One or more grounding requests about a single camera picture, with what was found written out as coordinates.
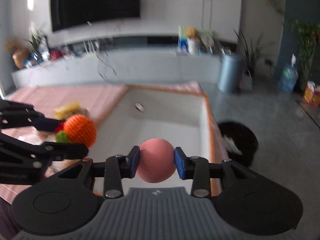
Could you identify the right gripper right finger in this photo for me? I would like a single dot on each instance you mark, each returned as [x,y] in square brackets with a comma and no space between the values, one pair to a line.
[197,169]

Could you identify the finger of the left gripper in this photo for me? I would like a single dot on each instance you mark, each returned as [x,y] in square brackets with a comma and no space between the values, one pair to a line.
[60,151]
[17,115]

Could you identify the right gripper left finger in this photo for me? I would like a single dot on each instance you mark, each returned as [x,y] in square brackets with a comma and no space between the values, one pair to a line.
[114,169]

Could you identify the orange crochet fruit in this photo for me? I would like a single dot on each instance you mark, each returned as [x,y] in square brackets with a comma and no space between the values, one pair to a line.
[77,129]

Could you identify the yellow cloth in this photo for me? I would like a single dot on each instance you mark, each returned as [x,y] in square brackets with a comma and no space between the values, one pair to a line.
[68,110]

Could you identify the pink foam ball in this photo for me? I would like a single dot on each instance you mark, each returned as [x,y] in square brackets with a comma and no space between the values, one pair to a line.
[156,162]

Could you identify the black waste basket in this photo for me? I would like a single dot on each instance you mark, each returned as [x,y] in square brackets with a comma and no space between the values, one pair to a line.
[240,142]

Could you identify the orange cardboard box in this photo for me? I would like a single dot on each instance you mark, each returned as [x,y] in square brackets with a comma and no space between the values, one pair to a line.
[126,116]

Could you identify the brown gourd vase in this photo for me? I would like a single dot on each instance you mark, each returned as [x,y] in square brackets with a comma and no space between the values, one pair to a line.
[18,52]

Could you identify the pink checkered tablecloth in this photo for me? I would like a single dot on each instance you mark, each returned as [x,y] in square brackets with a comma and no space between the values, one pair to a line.
[47,99]

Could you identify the potted plant in vase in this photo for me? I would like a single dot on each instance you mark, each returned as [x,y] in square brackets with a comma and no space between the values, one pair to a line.
[39,42]

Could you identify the red gift box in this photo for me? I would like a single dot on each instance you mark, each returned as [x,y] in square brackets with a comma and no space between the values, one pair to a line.
[58,53]

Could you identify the woven plaid basket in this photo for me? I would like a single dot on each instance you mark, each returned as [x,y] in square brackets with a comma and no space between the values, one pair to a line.
[246,82]

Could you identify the white marble tv console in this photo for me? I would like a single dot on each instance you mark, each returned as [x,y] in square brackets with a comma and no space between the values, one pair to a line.
[128,66]

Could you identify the grey metal trash can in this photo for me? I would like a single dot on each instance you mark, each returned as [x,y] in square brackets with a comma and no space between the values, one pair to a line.
[232,68]

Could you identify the tall green floor plant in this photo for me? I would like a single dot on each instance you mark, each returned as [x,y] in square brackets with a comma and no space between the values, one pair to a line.
[253,52]

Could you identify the blue water jug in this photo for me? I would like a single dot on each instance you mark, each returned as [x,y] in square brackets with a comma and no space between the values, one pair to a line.
[289,76]

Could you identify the black curved television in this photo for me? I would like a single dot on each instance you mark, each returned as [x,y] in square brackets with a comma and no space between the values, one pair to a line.
[71,13]

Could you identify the red gift bag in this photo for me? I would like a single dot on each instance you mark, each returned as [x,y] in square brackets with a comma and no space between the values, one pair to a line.
[312,94]

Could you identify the brown teddy bear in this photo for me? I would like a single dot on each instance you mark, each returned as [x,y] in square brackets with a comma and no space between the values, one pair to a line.
[192,33]

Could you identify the dark cabinet with plants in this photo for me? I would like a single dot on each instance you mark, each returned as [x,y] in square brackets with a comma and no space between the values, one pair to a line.
[308,37]

